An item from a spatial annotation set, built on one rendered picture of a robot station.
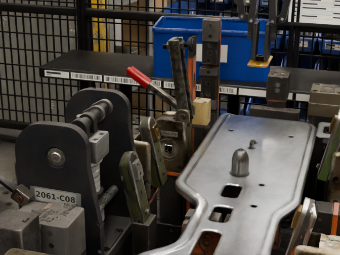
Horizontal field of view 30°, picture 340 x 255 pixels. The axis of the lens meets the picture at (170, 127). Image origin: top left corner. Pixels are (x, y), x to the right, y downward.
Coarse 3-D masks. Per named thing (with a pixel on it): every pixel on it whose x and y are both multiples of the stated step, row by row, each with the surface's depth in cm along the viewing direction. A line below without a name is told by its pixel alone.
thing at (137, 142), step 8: (136, 136) 116; (136, 144) 114; (144, 144) 113; (136, 152) 114; (144, 152) 114; (144, 160) 114; (144, 168) 115; (144, 176) 115; (144, 184) 116; (152, 192) 118; (152, 200) 119; (152, 208) 119
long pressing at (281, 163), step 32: (224, 128) 140; (256, 128) 140; (288, 128) 140; (192, 160) 122; (224, 160) 123; (256, 160) 123; (288, 160) 123; (192, 192) 110; (256, 192) 110; (288, 192) 110; (192, 224) 99; (224, 224) 100; (256, 224) 100
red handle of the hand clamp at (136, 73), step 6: (132, 66) 131; (132, 72) 130; (138, 72) 130; (132, 78) 131; (138, 78) 130; (144, 78) 130; (144, 84) 130; (150, 84) 130; (150, 90) 130; (156, 90) 130; (162, 90) 131; (162, 96) 130; (168, 96) 130; (168, 102) 130; (174, 102) 130; (174, 108) 130
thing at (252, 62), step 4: (256, 56) 122; (260, 56) 122; (272, 56) 126; (252, 60) 123; (256, 60) 122; (260, 60) 122; (268, 60) 123; (248, 64) 120; (252, 64) 120; (256, 64) 121; (260, 64) 120; (264, 64) 120; (268, 64) 120
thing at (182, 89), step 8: (168, 40) 125; (176, 40) 124; (192, 40) 124; (168, 48) 126; (176, 48) 125; (184, 48) 126; (192, 48) 125; (176, 56) 125; (184, 56) 128; (176, 64) 126; (184, 64) 128; (176, 72) 126; (184, 72) 129; (176, 80) 127; (184, 80) 127; (176, 88) 128; (184, 88) 127; (176, 96) 128; (184, 96) 128; (184, 104) 128; (192, 112) 132
